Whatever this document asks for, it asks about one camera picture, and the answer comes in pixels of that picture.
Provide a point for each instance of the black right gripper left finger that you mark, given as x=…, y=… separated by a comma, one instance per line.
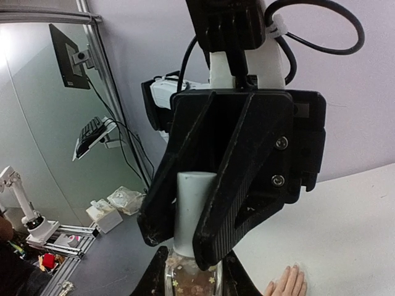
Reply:
x=152, y=282

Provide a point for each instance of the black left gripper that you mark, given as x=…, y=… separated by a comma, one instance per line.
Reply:
x=260, y=143

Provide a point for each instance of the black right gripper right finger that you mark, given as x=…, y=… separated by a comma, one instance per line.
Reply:
x=236, y=281

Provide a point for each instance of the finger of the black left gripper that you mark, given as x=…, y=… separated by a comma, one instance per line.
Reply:
x=157, y=213

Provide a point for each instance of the clear glitter nail polish bottle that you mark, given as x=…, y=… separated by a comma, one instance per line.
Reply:
x=183, y=277

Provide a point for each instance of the white nail polish cap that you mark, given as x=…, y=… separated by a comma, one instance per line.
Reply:
x=192, y=190

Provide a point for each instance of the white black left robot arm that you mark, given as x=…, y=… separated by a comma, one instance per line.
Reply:
x=159, y=99

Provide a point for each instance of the white tissue box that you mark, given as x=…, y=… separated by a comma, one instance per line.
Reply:
x=104, y=215

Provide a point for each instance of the mannequin hand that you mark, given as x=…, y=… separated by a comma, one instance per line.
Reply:
x=291, y=283

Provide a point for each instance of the black keyboard on stand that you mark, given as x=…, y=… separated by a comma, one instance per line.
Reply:
x=96, y=131

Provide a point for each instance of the black monitor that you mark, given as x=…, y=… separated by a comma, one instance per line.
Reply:
x=73, y=76

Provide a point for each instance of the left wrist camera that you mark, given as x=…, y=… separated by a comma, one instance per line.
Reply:
x=241, y=41

